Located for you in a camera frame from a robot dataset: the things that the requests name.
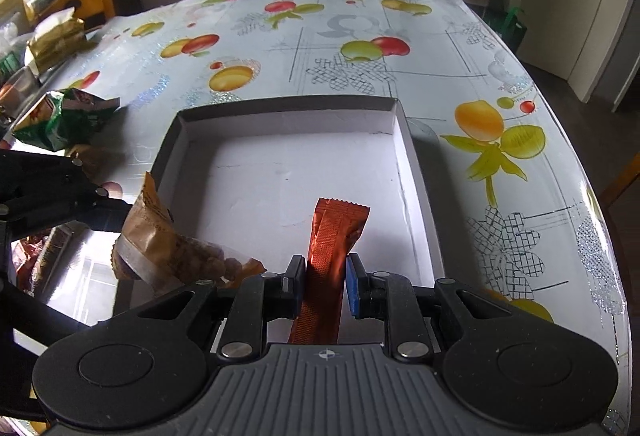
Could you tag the wooden chair at right side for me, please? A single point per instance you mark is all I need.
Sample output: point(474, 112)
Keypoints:
point(627, 177)

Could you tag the tissue pack in gold wrapper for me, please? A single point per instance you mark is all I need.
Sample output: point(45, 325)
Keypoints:
point(56, 39)

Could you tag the wooden chair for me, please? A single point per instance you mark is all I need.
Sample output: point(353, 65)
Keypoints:
point(627, 177)
point(94, 13)

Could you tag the wooden chair at left side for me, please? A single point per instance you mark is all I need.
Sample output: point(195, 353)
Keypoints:
point(94, 13)

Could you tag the green shrimp chips bag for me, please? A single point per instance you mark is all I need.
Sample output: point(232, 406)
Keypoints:
point(64, 118)

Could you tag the orange square snack packet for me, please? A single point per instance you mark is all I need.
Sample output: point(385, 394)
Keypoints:
point(36, 257)

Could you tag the red-orange stick packet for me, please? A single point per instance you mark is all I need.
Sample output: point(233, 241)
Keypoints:
point(335, 229)

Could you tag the white cardboard box tray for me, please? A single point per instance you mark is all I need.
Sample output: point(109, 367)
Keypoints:
point(248, 174)

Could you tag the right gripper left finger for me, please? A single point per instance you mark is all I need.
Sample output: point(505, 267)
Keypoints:
point(257, 301)

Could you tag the fruit-pattern tablecloth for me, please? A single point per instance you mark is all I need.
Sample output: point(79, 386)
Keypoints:
point(528, 322)

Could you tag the green shopping bag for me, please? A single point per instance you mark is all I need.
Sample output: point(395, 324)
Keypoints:
point(508, 26)

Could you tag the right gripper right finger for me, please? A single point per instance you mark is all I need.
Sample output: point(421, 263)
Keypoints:
point(389, 298)

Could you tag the brown peanut snack packet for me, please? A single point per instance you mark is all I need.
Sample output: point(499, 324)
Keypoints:
point(150, 249)

